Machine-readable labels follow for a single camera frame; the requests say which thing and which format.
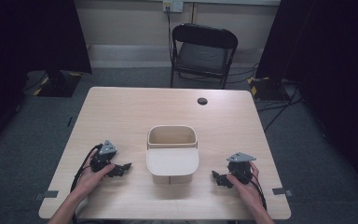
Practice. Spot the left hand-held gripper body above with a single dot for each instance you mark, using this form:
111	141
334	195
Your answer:
107	148

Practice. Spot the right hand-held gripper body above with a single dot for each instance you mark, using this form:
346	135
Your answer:
240	161

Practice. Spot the person's right hand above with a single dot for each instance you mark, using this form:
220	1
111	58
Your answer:
245	191

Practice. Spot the person's left hand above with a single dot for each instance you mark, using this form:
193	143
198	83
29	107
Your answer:
90	180

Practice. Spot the beige storage box with lid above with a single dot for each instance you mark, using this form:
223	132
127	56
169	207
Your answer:
172	161

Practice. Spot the grey tape patch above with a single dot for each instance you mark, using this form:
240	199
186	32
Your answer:
282	191
47	194

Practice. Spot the black stand base yellow tape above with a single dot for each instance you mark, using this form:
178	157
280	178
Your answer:
267	88
60	85

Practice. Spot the black folding chair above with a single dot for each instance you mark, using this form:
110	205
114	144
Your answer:
203	56

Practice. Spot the black curtain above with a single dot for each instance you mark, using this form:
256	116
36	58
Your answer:
18	46
332	62

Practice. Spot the white wall outlet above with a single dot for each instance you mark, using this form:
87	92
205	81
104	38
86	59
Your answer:
173	5

